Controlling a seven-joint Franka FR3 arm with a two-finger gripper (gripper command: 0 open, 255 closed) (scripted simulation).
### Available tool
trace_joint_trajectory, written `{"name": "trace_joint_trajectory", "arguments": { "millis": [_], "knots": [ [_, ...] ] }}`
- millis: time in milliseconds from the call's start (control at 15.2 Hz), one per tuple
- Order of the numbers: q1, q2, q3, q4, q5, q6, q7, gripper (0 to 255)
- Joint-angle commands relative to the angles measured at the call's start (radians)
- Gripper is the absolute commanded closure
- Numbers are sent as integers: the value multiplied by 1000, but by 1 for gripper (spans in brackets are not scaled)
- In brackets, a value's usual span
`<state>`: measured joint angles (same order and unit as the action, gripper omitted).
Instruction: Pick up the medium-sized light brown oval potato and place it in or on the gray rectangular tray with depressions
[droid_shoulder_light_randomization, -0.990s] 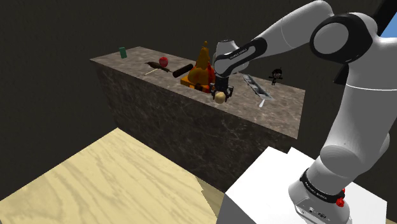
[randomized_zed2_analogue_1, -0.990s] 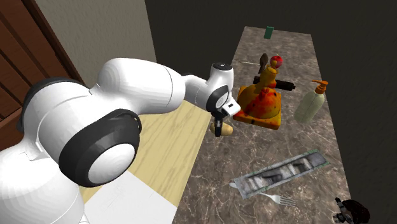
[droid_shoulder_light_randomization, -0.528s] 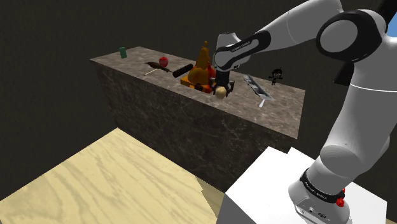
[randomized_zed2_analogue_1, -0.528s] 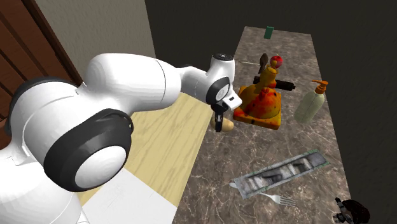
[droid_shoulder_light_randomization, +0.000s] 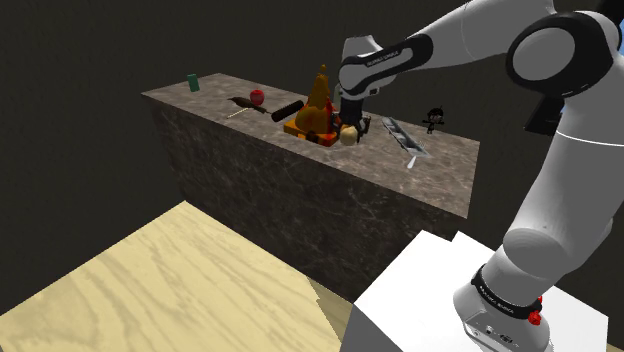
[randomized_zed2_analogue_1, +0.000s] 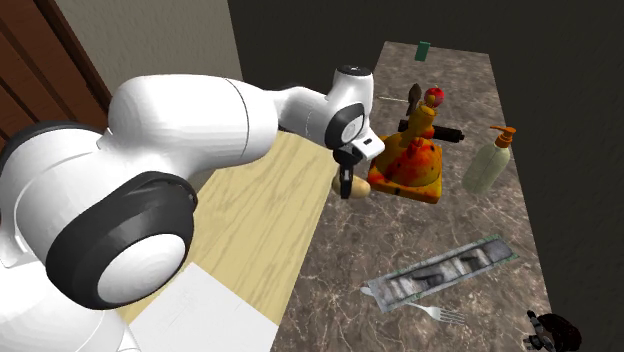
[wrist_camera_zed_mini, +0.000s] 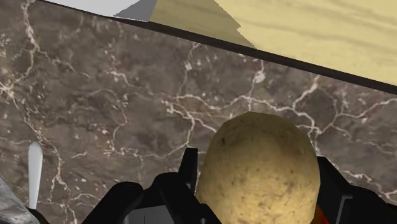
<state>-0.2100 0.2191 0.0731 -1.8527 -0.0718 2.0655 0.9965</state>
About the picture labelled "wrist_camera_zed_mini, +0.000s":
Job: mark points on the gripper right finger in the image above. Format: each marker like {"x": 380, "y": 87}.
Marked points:
{"x": 341, "y": 198}

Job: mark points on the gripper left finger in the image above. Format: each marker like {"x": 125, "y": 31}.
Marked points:
{"x": 173, "y": 195}

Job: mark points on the grey mottled object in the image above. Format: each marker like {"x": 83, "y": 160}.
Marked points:
{"x": 12, "y": 204}

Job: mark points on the yellow-brown potato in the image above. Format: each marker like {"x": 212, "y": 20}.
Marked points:
{"x": 259, "y": 170}

